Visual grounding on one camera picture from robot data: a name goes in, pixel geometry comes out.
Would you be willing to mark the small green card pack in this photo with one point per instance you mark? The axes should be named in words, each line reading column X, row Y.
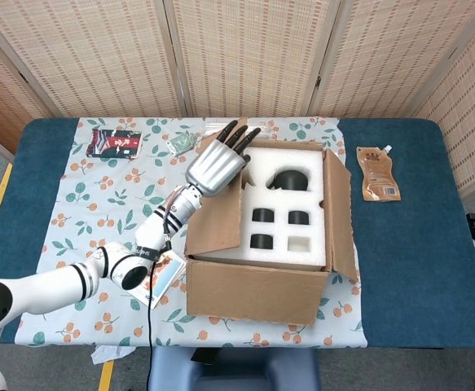
column 182, row 143

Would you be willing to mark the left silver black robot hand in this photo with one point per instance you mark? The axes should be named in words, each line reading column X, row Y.
column 212, row 171

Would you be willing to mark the bundle of wooden sticks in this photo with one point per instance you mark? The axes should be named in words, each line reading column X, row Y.
column 267, row 128

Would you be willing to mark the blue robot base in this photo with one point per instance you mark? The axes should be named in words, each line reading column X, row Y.
column 237, row 370

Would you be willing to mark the black tea cup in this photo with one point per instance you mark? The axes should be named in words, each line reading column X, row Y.
column 299, row 217
column 261, row 242
column 264, row 216

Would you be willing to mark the woven bamboo folding screen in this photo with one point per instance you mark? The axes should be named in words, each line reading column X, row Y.
column 253, row 49

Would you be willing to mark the floral printed tablecloth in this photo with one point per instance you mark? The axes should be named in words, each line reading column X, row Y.
column 111, row 187

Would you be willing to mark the white book with picture cover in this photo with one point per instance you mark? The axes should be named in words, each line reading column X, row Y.
column 170, row 273

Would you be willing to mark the cardboard box with red flaps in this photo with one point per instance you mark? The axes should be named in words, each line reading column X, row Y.
column 257, row 291

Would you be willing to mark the black teapot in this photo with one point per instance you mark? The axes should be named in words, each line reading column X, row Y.
column 292, row 180

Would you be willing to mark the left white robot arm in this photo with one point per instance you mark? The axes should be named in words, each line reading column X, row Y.
column 37, row 289

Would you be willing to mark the white foam insert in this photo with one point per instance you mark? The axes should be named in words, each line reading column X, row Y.
column 282, row 199

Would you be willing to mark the black and red book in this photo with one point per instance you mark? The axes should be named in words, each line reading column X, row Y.
column 115, row 143

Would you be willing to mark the brown spouted sauce pouch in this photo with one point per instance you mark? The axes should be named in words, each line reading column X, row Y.
column 379, row 175

